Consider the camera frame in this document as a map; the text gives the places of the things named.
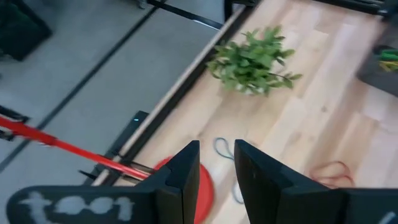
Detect black aluminium table frame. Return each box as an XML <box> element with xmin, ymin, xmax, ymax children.
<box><xmin>83</xmin><ymin>0</ymin><xmax>398</xmax><ymax>187</ymax></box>

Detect black bulky floor object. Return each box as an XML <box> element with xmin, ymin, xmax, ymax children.
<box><xmin>0</xmin><ymin>0</ymin><xmax>53</xmax><ymax>62</ymax></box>

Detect red rubber band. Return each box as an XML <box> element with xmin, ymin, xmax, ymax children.
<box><xmin>310</xmin><ymin>161</ymin><xmax>356</xmax><ymax>190</ymax></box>

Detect green rubber band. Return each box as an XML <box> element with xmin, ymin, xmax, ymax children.
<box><xmin>378</xmin><ymin>49</ymin><xmax>398</xmax><ymax>62</ymax></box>

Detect yellow rubber band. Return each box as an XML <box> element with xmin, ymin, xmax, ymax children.
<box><xmin>378</xmin><ymin>60</ymin><xmax>398</xmax><ymax>73</ymax></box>

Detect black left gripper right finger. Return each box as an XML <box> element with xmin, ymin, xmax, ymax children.
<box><xmin>233</xmin><ymin>139</ymin><xmax>398</xmax><ymax>224</ymax></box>

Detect green plant in white pot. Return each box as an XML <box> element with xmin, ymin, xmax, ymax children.
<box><xmin>206</xmin><ymin>26</ymin><xmax>303</xmax><ymax>96</ymax></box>

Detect red desk lamp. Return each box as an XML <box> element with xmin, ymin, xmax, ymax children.
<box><xmin>0</xmin><ymin>114</ymin><xmax>216</xmax><ymax>224</ymax></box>

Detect grey translucent plastic bin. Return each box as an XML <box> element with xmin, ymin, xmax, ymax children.
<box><xmin>356</xmin><ymin>29</ymin><xmax>398</xmax><ymax>98</ymax></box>

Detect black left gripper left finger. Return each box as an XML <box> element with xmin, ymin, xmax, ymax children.
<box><xmin>6</xmin><ymin>139</ymin><xmax>201</xmax><ymax>224</ymax></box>

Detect teal rubber band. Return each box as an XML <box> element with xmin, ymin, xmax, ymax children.
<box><xmin>212</xmin><ymin>137</ymin><xmax>247</xmax><ymax>205</ymax></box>

